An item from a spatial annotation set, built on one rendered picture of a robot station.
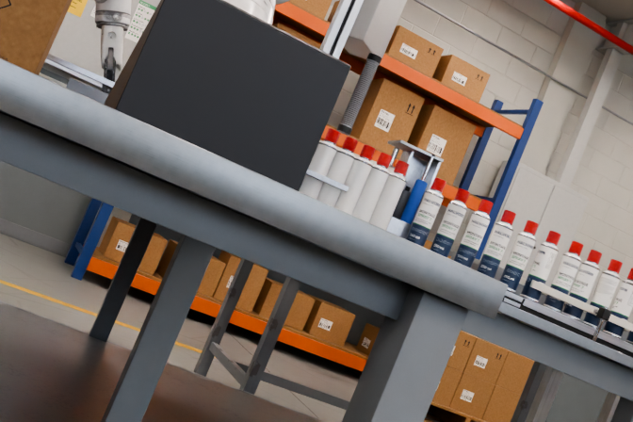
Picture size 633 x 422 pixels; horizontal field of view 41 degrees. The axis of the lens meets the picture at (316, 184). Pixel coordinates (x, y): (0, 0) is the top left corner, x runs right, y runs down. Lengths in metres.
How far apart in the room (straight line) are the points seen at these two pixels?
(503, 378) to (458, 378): 0.35
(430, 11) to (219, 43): 6.23
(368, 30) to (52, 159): 1.37
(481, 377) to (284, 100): 4.97
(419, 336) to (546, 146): 6.92
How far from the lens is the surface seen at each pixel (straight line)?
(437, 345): 0.92
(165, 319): 1.55
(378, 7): 2.09
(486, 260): 2.36
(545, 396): 2.71
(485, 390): 6.05
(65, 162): 0.81
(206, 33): 1.12
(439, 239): 2.30
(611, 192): 8.39
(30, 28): 1.75
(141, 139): 0.76
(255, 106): 1.13
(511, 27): 7.71
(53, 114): 0.75
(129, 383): 1.57
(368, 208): 2.22
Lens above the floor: 0.79
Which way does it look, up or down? 4 degrees up
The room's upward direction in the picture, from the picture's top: 23 degrees clockwise
